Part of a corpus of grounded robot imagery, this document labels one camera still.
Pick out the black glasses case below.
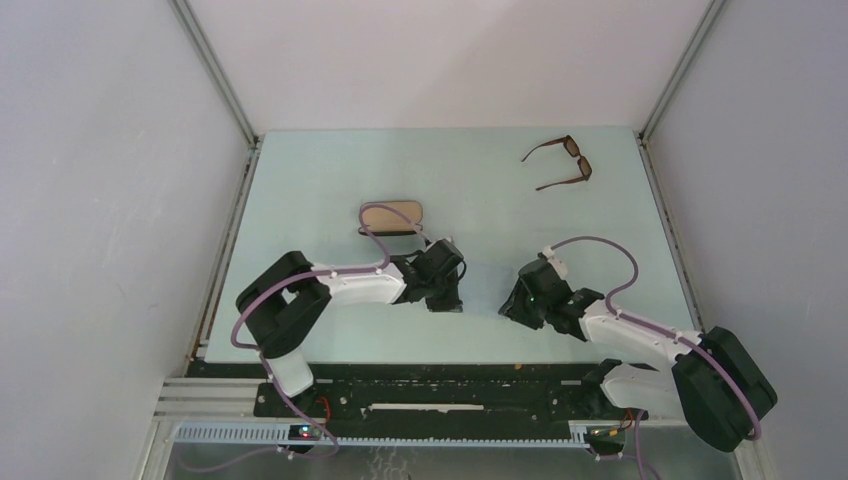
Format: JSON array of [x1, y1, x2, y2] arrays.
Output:
[[361, 200, 425, 237]]

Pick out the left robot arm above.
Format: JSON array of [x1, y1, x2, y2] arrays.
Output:
[[231, 239, 465, 417]]

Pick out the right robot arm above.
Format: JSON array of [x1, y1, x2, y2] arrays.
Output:
[[498, 255, 778, 452]]

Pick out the brown sunglasses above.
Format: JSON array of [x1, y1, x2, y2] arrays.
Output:
[[520, 135, 594, 193]]

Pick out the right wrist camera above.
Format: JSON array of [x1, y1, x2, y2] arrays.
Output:
[[540, 246, 568, 280]]

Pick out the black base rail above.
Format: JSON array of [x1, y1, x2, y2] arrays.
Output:
[[254, 362, 647, 442]]

